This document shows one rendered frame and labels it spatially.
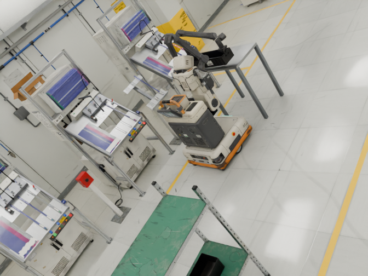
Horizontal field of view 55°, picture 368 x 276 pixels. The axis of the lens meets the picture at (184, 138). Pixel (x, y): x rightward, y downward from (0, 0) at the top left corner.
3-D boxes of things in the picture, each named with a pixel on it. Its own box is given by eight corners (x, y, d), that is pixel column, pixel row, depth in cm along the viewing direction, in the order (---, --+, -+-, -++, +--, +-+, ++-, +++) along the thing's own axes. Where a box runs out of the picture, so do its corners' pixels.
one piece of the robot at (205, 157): (212, 161, 395) (208, 156, 391) (189, 157, 427) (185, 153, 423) (213, 160, 396) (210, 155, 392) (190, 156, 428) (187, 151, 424)
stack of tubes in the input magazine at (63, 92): (89, 83, 462) (75, 67, 449) (63, 109, 437) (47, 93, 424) (85, 84, 471) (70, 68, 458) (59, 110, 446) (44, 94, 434)
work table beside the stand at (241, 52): (266, 119, 429) (235, 66, 391) (226, 118, 484) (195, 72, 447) (284, 94, 447) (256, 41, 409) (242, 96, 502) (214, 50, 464)
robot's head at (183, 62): (183, 68, 378) (183, 54, 377) (172, 70, 395) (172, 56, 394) (194, 69, 387) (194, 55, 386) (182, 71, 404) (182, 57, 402)
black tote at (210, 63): (193, 69, 436) (188, 62, 431) (201, 61, 443) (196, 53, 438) (226, 64, 391) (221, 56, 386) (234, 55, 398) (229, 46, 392)
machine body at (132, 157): (159, 153, 519) (133, 122, 489) (131, 191, 485) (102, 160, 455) (133, 153, 566) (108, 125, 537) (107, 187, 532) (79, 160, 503)
